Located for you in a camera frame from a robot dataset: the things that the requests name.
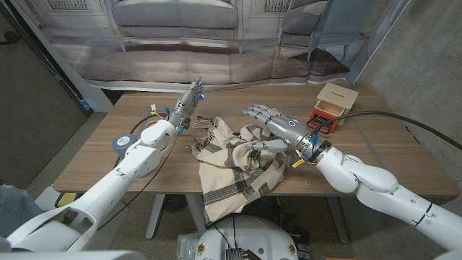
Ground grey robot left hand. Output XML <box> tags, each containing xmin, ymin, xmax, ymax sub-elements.
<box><xmin>166</xmin><ymin>75</ymin><xmax>206</xmax><ymax>135</ymax></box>

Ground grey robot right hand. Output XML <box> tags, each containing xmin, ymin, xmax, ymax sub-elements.
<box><xmin>242</xmin><ymin>103</ymin><xmax>333</xmax><ymax>165</ymax></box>

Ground beige plaid fringed scarf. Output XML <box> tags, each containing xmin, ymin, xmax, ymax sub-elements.
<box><xmin>189</xmin><ymin>115</ymin><xmax>292</xmax><ymax>225</ymax></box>

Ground wooden box with red drawer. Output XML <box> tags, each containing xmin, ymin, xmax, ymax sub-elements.
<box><xmin>306</xmin><ymin>82</ymin><xmax>359</xmax><ymax>135</ymax></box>

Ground printed room backdrop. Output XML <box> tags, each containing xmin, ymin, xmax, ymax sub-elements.
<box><xmin>10</xmin><ymin>0</ymin><xmax>412</xmax><ymax>93</ymax></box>

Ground black round fan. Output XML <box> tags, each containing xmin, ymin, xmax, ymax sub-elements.
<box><xmin>162</xmin><ymin>194</ymin><xmax>188</xmax><ymax>214</ymax></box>

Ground white table leg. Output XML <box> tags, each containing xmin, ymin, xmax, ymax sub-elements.
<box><xmin>324</xmin><ymin>196</ymin><xmax>350</xmax><ymax>245</ymax></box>
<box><xmin>145</xmin><ymin>194</ymin><xmax>166</xmax><ymax>241</ymax></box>
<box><xmin>185</xmin><ymin>194</ymin><xmax>209</xmax><ymax>235</ymax></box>

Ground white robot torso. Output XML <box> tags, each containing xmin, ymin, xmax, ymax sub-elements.
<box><xmin>194</xmin><ymin>215</ymin><xmax>300</xmax><ymax>260</ymax></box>

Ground clear plastic bag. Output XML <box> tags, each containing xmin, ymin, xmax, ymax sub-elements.
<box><xmin>176</xmin><ymin>233</ymin><xmax>201</xmax><ymax>260</ymax></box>

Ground yellow and black floor object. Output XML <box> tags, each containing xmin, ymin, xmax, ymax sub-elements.
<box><xmin>53</xmin><ymin>192</ymin><xmax>79</xmax><ymax>209</ymax></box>

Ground person leg in jeans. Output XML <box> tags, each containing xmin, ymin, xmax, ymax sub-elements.
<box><xmin>0</xmin><ymin>184</ymin><xmax>44</xmax><ymax>238</ymax></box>

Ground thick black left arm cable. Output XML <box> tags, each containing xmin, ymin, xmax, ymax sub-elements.
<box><xmin>129</xmin><ymin>113</ymin><xmax>170</xmax><ymax>135</ymax></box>

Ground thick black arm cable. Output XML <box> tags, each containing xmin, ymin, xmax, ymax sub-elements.
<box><xmin>129</xmin><ymin>113</ymin><xmax>170</xmax><ymax>135</ymax></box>
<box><xmin>312</xmin><ymin>110</ymin><xmax>462</xmax><ymax>152</ymax></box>

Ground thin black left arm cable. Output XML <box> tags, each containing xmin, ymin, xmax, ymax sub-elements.
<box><xmin>97</xmin><ymin>134</ymin><xmax>180</xmax><ymax>232</ymax></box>

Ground white backdrop frame post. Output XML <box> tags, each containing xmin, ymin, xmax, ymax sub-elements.
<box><xmin>9</xmin><ymin>0</ymin><xmax>115</xmax><ymax>113</ymax></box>

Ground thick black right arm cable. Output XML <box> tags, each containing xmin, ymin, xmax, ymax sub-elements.
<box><xmin>312</xmin><ymin>110</ymin><xmax>462</xmax><ymax>152</ymax></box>

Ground black door handle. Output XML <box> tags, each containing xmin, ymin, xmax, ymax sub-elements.
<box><xmin>0</xmin><ymin>30</ymin><xmax>21</xmax><ymax>46</ymax></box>

